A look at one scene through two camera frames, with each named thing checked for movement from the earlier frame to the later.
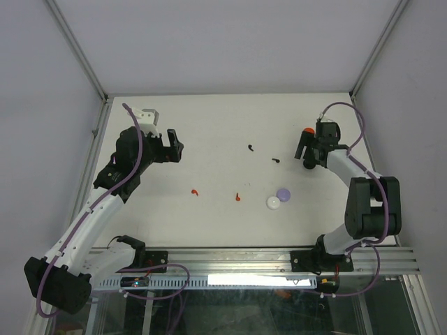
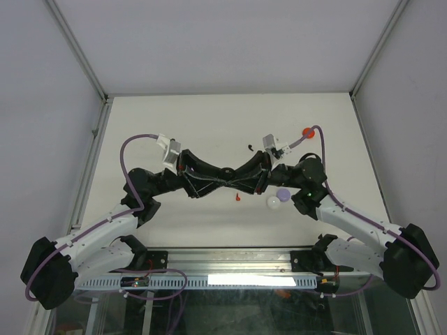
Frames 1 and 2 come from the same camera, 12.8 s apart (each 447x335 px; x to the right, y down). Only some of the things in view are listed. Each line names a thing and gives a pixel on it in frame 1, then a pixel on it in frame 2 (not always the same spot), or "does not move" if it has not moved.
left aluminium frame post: x=76 y=47 does not move
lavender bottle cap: x=283 y=195 does not move
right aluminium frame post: x=360 y=80 does not move
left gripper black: x=168 y=153 to x=194 y=175
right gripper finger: x=306 y=139 to x=246 y=182
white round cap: x=273 y=202 does not move
